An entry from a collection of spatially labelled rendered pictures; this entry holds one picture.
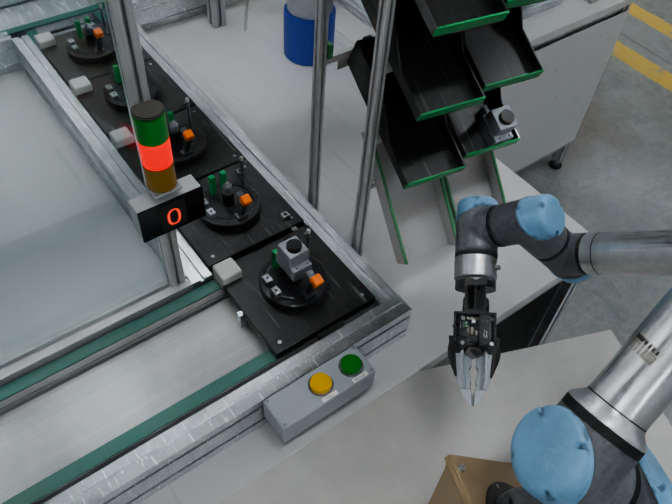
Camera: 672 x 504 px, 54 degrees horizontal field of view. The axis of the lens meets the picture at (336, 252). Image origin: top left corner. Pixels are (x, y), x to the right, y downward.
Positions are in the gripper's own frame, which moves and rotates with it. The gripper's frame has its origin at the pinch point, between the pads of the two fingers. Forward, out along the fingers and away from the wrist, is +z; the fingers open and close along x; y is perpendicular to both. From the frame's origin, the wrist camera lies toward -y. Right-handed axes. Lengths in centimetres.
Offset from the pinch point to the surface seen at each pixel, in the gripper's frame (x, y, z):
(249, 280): -45, -8, -21
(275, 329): -37.6, -4.4, -10.9
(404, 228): -14.6, -13.0, -34.8
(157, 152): -49, 31, -32
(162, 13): -99, -49, -117
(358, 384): -20.9, -5.9, -1.6
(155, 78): -85, -27, -80
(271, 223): -44, -15, -36
